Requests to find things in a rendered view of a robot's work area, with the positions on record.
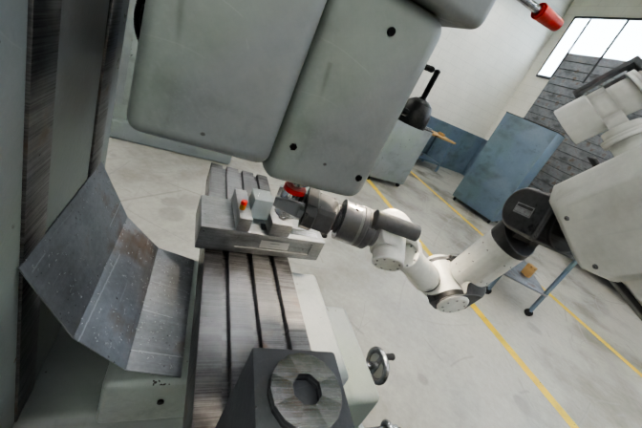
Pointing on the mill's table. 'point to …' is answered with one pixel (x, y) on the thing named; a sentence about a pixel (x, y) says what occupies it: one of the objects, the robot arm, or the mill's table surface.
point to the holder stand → (288, 392)
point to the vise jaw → (277, 224)
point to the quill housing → (353, 84)
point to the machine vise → (248, 230)
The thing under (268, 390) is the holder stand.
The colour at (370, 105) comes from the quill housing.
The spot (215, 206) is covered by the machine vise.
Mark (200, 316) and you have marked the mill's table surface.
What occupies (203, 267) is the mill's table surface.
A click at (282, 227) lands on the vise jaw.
